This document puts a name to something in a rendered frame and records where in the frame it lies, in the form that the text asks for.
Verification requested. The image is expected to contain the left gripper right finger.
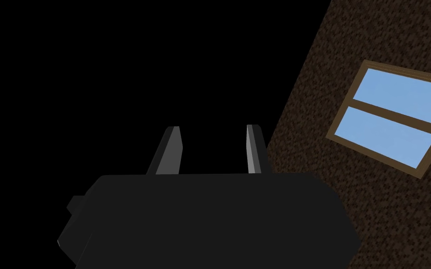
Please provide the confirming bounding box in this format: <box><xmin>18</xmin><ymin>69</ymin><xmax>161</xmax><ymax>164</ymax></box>
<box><xmin>246</xmin><ymin>124</ymin><xmax>273</xmax><ymax>175</ymax></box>

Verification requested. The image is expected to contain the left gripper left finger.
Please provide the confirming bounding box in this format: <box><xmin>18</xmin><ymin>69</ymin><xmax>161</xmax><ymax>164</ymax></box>
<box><xmin>146</xmin><ymin>126</ymin><xmax>184</xmax><ymax>176</ymax></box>

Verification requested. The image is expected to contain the brown framed window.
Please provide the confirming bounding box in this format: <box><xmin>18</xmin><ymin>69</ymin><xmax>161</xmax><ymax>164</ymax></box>
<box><xmin>325</xmin><ymin>59</ymin><xmax>431</xmax><ymax>180</ymax></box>

